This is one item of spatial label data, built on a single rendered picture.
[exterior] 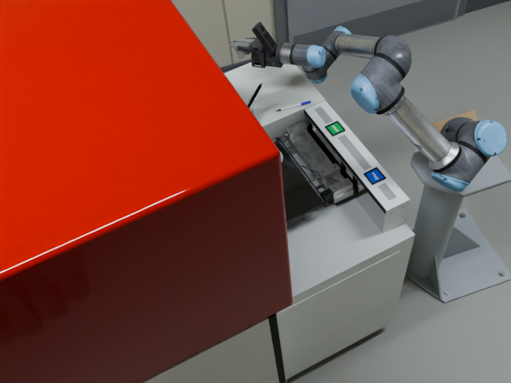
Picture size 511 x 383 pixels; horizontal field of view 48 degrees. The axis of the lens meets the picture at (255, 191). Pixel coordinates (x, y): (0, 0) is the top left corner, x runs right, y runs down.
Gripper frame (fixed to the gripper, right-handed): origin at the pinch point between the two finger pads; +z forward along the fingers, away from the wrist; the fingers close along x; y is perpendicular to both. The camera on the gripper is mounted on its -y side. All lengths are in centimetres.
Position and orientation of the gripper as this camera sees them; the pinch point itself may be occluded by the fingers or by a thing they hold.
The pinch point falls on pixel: (233, 42)
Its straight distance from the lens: 221.0
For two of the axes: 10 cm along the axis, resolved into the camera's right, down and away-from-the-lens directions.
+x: 4.2, -6.2, 6.6
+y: 1.1, 7.6, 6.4
